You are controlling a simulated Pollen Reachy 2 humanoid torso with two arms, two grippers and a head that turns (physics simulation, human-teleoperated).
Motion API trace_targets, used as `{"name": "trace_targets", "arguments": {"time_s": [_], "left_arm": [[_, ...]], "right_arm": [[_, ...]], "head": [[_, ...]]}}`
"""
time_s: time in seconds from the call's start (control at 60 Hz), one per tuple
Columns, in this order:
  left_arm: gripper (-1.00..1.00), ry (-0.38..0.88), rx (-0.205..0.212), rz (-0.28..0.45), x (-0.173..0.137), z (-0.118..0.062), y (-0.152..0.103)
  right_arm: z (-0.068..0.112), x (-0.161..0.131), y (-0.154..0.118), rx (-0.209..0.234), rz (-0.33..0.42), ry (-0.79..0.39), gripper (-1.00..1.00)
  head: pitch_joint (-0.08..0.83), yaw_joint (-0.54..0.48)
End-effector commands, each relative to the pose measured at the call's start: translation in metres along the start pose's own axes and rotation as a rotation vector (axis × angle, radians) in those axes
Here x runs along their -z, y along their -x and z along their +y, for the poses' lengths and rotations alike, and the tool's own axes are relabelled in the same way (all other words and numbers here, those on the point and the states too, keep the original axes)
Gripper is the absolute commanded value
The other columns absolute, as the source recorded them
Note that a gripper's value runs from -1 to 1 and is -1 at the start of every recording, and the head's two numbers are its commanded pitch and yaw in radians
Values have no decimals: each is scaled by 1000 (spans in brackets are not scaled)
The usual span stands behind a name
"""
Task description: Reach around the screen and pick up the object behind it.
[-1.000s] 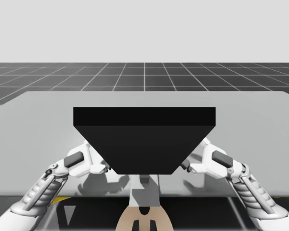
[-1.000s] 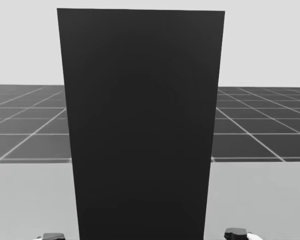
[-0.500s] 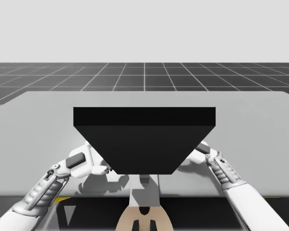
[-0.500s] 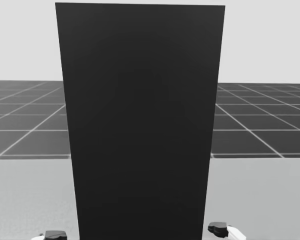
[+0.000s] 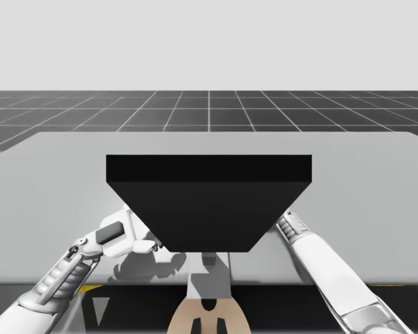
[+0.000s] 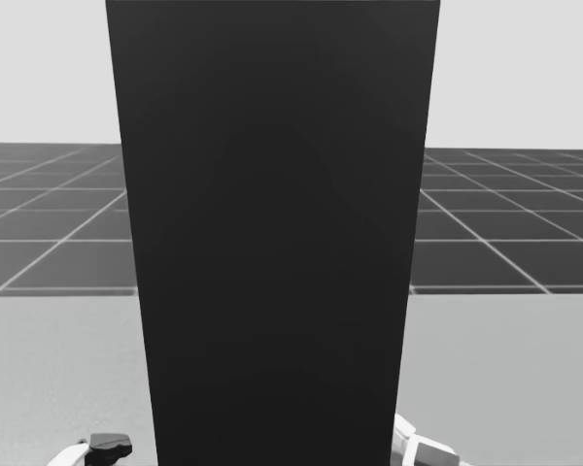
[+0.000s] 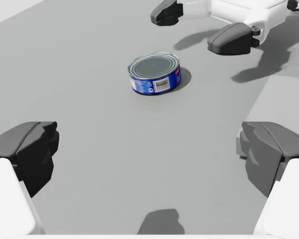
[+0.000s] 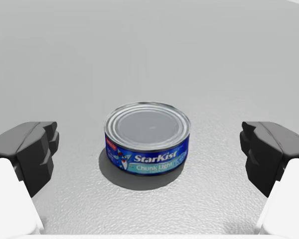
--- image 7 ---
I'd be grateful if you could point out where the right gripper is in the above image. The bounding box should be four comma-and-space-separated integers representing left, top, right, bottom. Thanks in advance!
207, 0, 299, 56

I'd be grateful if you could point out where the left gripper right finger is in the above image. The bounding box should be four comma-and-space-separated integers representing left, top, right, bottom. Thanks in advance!
239, 121, 299, 236

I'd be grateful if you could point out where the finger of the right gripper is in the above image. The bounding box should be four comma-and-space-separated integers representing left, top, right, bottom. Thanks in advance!
150, 0, 212, 27

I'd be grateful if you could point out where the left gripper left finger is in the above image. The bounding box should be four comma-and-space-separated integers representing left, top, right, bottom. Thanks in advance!
0, 121, 60, 236

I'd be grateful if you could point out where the blue can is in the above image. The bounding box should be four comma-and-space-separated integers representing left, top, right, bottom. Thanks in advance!
127, 52, 182, 96

